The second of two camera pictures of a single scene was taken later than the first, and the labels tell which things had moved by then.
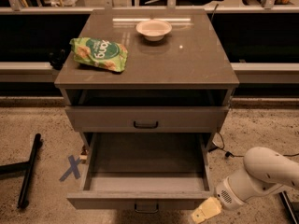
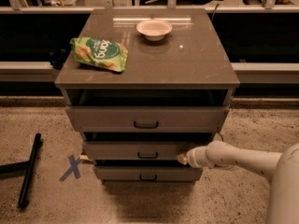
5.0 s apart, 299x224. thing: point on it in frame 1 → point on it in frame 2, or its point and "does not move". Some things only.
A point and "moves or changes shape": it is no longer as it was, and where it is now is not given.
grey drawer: [144, 171] moves or changes shape
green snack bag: [98, 52] does not move
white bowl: [153, 30] does not move
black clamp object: [57, 58] does not move
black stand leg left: [27, 166] does not move
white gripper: [224, 194] → [193, 158]
